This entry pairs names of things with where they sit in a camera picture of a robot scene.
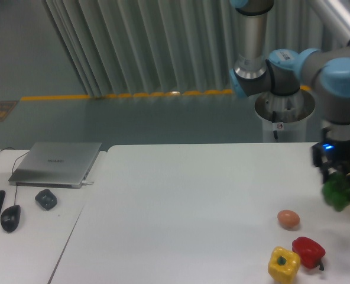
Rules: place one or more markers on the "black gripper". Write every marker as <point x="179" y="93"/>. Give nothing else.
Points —
<point x="330" y="155"/>

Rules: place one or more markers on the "green bell pepper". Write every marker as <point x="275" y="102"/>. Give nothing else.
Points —
<point x="336" y="191"/>

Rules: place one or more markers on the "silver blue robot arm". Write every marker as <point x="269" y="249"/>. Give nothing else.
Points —
<point x="326" y="73"/>

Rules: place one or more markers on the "brown egg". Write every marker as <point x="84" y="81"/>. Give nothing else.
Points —
<point x="288" y="219"/>

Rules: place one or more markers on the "red bell pepper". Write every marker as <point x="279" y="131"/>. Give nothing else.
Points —
<point x="310" y="252"/>

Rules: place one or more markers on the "yellow bell pepper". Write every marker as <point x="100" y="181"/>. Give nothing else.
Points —
<point x="283" y="265"/>

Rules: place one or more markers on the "silver closed laptop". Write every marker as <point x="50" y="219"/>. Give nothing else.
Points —
<point x="56" y="164"/>

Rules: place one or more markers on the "small black gadget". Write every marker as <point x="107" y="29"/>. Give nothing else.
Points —
<point x="46" y="199"/>

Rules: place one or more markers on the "black computer mouse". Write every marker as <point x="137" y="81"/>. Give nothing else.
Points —
<point x="10" y="218"/>

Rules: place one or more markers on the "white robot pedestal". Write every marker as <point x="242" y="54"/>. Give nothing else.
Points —
<point x="284" y="118"/>

